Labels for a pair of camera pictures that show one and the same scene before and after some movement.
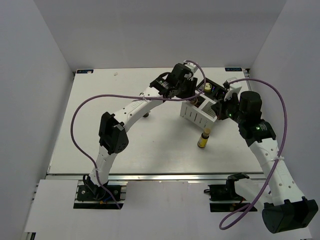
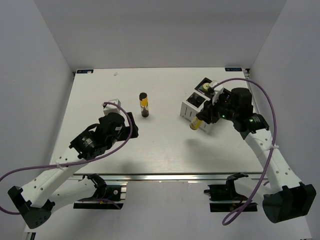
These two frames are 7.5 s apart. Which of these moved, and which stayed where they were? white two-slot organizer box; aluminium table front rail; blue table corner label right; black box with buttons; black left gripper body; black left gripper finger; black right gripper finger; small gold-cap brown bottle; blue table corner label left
Moved: small gold-cap brown bottle; black right gripper finger; black left gripper body; black left gripper finger
Stayed: black box with buttons; white two-slot organizer box; blue table corner label right; aluminium table front rail; blue table corner label left
